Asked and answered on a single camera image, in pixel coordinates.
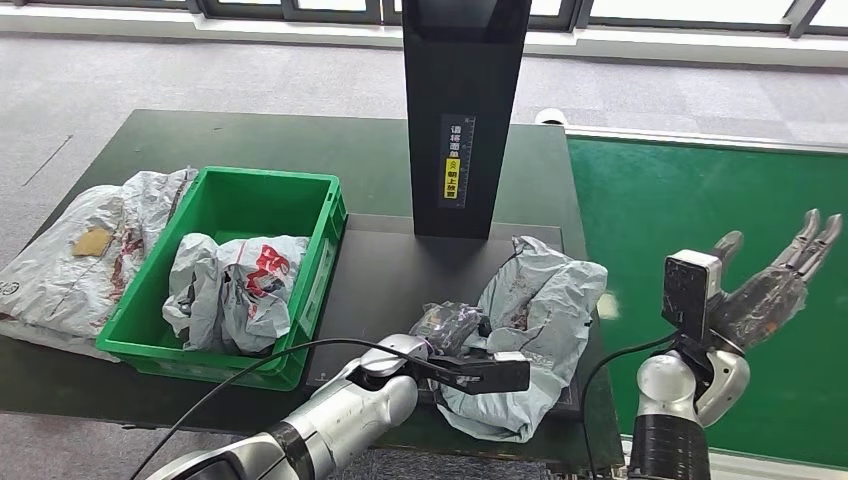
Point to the dark green table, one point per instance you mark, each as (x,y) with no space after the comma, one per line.
(265,146)

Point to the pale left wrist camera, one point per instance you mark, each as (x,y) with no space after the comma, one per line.
(497,374)

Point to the black inbound scanning machine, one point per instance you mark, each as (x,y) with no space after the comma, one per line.
(457,99)

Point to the grey parcel with red print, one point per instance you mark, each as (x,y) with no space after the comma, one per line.
(238,298)

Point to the grey parcel with brown patch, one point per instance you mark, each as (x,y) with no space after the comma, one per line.
(60,285)

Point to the green plastic crate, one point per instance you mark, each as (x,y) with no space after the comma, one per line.
(265,199)

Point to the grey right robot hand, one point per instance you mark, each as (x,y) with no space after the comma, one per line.
(762,305)

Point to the black and yellow machine sticker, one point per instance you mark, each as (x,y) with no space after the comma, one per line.
(457,162)

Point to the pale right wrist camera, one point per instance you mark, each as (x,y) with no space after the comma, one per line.
(686,291)

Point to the white crate label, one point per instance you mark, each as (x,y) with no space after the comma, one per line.
(314,298)

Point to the dark window frame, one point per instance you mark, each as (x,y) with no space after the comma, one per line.
(331,12)

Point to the green conveyor belt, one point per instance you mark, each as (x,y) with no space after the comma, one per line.
(662,199)

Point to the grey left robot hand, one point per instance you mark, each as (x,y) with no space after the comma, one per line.
(450,324)

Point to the plain grey parcel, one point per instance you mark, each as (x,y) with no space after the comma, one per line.
(543,311)

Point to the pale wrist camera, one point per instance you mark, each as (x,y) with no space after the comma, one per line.
(686,291)
(497,374)

